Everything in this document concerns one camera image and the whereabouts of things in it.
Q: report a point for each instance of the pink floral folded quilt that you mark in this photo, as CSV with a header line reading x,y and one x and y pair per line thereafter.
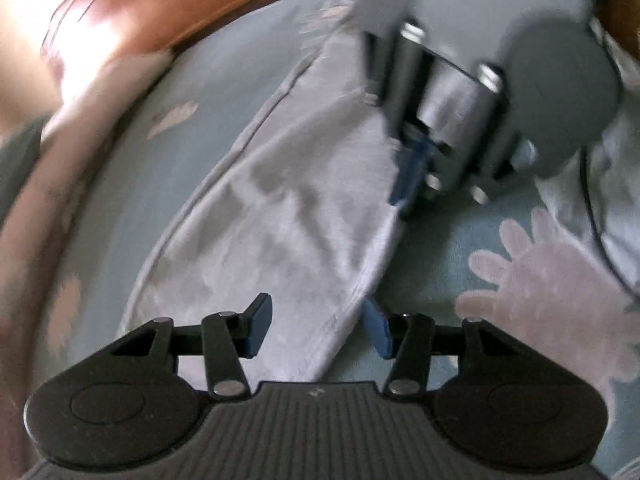
x,y
60,160

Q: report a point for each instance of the grey sweatpants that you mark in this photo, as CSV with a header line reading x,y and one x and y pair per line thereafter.
x,y
280,220

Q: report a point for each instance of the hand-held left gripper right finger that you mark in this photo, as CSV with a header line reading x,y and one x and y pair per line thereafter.
x,y
377,330

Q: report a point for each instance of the teal patterned bed sheet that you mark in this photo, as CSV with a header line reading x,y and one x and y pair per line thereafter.
x,y
440,260

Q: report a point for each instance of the pale blue garment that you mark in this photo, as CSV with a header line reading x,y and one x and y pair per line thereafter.
x,y
615,180

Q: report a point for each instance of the wooden headboard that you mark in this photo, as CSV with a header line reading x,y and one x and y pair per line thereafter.
x,y
190,0

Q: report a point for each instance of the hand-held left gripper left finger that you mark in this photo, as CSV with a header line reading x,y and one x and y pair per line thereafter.
x,y
257,327

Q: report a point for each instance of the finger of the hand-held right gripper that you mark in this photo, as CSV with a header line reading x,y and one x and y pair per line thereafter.
x,y
410,170
480,125

